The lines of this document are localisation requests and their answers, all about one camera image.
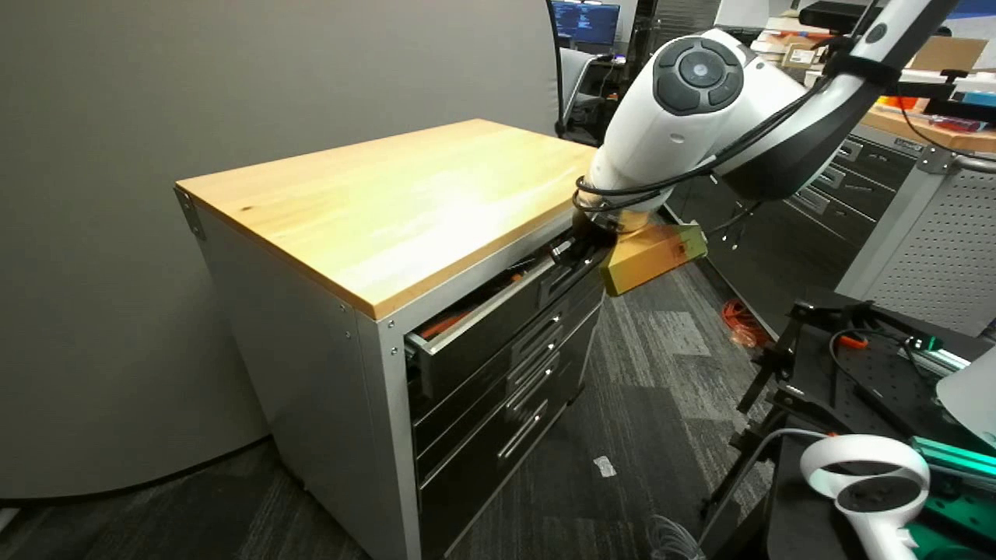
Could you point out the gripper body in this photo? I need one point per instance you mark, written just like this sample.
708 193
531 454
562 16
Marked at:
595 243

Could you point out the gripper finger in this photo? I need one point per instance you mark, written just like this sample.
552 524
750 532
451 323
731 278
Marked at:
562 252

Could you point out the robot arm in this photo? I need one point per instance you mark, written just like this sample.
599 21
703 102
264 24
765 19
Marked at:
646 132

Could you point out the black drawer with tools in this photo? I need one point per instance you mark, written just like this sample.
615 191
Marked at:
490 334

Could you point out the steel drawer cabinet wooden top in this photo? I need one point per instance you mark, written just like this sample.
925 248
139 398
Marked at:
373 218

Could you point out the orange tool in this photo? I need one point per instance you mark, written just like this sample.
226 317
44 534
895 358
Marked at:
443 325

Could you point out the office chair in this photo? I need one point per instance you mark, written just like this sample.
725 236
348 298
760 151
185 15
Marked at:
580 85

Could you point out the white paper scrap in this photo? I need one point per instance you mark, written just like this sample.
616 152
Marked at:
604 467

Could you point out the monitor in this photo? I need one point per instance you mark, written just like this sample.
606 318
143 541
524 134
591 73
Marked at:
585 22

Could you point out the black workbench with wooden top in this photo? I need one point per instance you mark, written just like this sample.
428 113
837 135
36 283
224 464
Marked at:
848 194

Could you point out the stack of boxes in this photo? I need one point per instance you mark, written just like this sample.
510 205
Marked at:
786 43

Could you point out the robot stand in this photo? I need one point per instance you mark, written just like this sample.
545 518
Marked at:
825 404

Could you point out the grey perforated panel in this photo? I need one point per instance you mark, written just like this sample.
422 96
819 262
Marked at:
934 249

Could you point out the white hand controller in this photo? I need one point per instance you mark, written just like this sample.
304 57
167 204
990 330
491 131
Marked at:
864 459

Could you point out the cardboard box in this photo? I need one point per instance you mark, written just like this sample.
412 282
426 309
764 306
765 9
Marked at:
949 54

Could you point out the green clamp rail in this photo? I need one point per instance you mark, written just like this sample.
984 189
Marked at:
957 467

